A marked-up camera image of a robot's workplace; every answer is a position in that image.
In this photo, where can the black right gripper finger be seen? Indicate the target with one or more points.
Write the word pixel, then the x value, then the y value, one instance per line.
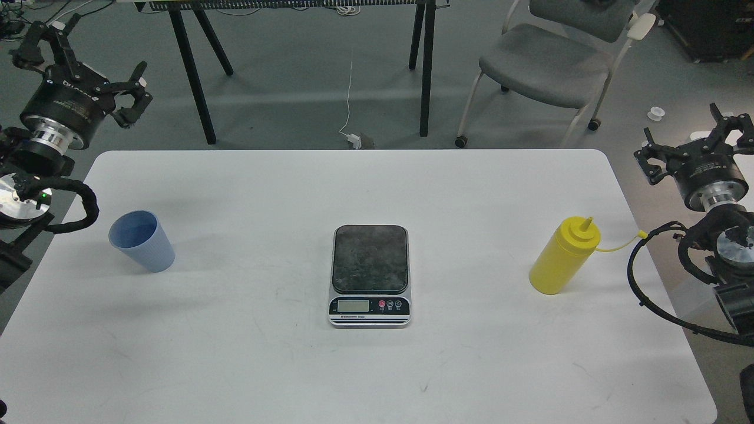
pixel 653 159
pixel 724 125

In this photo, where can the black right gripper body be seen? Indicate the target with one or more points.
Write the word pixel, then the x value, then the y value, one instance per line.
pixel 706 179

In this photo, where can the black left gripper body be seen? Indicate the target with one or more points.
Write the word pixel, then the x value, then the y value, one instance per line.
pixel 65 111

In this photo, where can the blue ribbed plastic cup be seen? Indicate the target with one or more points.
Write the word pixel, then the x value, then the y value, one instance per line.
pixel 140 236

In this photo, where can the yellow squeeze bottle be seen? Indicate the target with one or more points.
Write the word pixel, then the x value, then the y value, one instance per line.
pixel 568 249

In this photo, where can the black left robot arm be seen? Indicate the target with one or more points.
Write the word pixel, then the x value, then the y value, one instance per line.
pixel 31 171

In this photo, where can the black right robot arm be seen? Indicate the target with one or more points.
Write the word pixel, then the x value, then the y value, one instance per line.
pixel 717 250

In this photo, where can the digital kitchen scale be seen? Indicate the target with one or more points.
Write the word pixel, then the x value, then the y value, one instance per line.
pixel 370 283

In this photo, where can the small white spool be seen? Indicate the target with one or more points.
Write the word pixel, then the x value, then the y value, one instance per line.
pixel 656 113

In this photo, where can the black legged table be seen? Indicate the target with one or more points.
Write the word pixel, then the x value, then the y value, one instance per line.
pixel 244 74

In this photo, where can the black cabinet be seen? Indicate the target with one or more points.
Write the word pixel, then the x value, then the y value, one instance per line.
pixel 709 31

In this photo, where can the grey office chair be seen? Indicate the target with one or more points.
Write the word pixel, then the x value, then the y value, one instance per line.
pixel 554 69

